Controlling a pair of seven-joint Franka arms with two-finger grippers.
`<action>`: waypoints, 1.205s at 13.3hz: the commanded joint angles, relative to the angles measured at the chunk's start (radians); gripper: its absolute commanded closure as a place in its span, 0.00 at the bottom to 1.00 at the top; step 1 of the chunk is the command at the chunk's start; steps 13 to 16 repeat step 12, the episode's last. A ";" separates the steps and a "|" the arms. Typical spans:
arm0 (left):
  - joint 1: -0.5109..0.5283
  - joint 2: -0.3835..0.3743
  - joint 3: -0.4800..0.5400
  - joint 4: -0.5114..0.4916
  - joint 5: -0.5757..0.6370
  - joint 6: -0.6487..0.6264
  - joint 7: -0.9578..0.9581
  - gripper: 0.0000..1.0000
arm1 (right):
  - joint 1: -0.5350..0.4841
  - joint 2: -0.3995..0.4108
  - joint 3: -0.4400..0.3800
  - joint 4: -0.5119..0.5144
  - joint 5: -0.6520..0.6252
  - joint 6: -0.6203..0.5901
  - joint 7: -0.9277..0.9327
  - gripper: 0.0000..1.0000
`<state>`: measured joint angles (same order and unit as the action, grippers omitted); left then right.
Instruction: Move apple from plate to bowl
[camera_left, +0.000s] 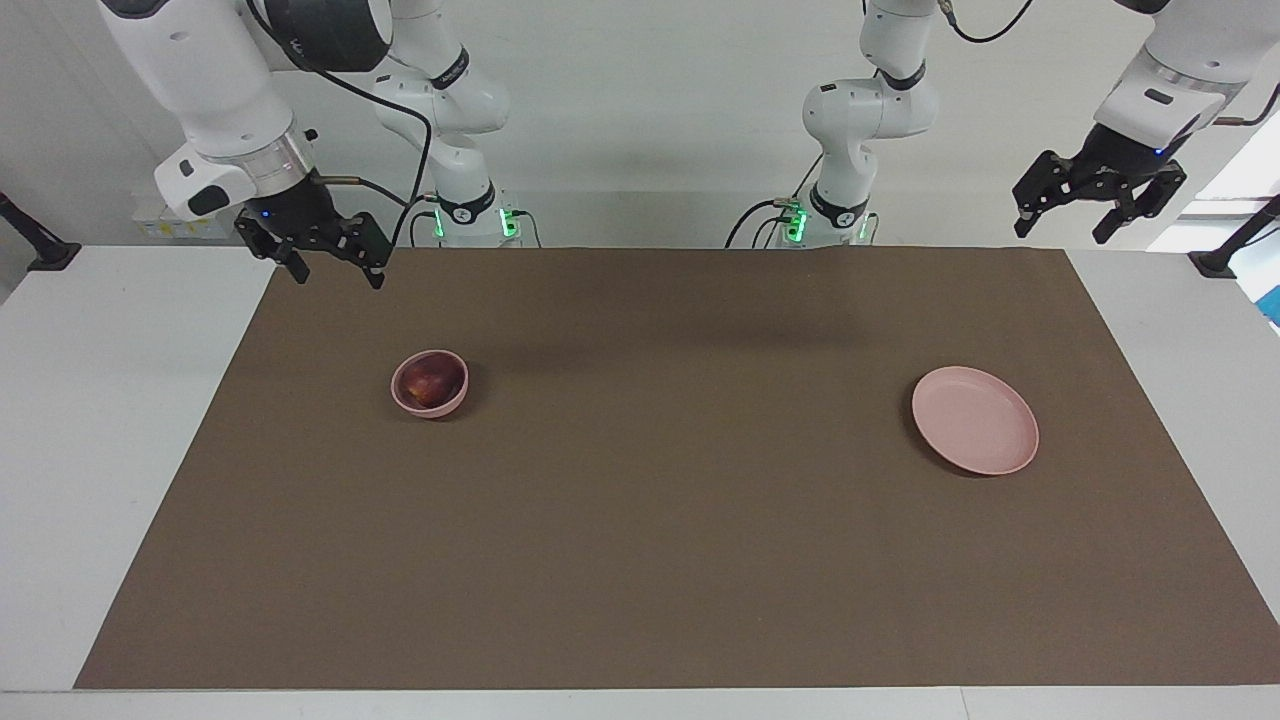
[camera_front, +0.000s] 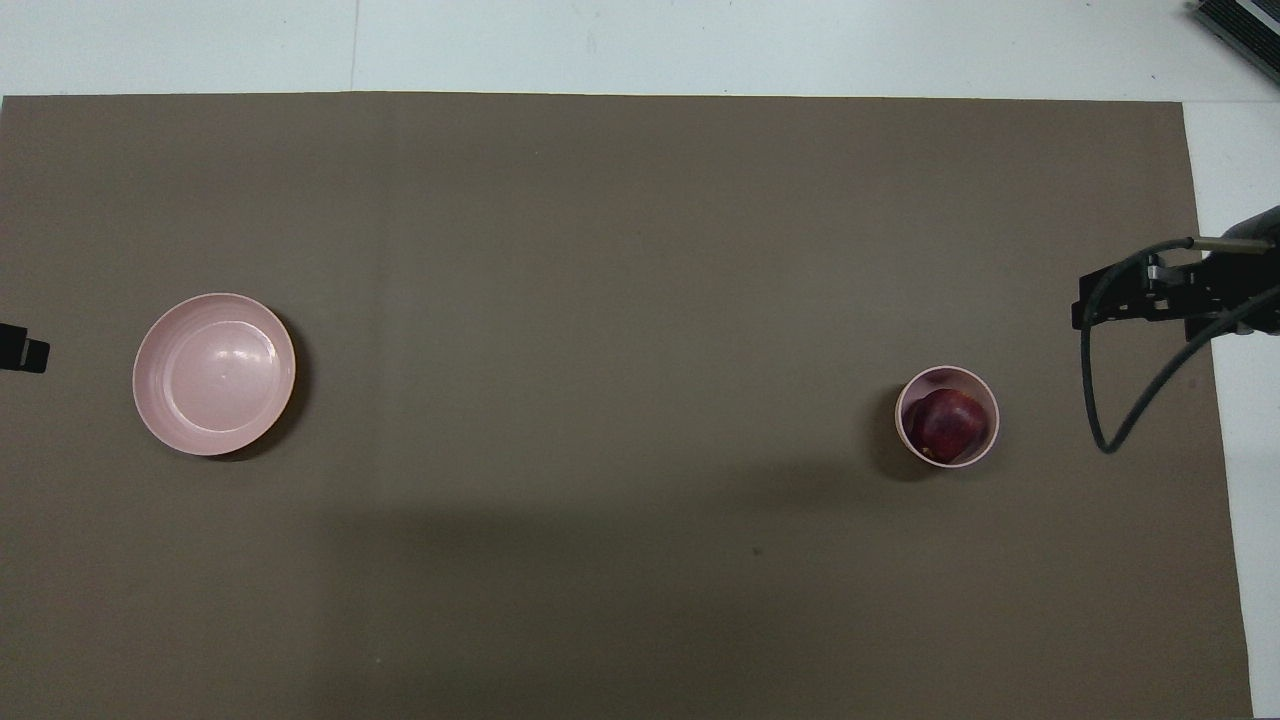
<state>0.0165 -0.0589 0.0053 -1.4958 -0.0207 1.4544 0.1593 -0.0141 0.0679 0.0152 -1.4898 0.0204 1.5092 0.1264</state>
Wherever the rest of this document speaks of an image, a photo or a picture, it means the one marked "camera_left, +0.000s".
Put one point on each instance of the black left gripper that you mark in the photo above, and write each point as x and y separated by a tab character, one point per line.
1115	165

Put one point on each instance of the pink bowl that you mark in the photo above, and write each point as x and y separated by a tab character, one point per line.
430	412

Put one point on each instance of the black camera stand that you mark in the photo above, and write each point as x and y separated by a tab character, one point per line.
1215	265
50	255

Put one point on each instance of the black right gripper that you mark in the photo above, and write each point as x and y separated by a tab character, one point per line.
300	215

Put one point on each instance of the white wall socket box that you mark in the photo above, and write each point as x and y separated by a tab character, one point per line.
160	228

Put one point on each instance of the blue object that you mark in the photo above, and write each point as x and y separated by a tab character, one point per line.
1273	305

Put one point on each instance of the brown table mat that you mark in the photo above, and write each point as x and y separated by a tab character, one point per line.
640	520

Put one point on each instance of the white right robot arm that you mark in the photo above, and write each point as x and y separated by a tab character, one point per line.
200	80

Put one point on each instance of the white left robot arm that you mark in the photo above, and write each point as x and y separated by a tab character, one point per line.
860	120

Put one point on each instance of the dark red apple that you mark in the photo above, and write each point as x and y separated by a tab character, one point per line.
432	385

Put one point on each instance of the pink plate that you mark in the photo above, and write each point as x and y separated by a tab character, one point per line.
975	420

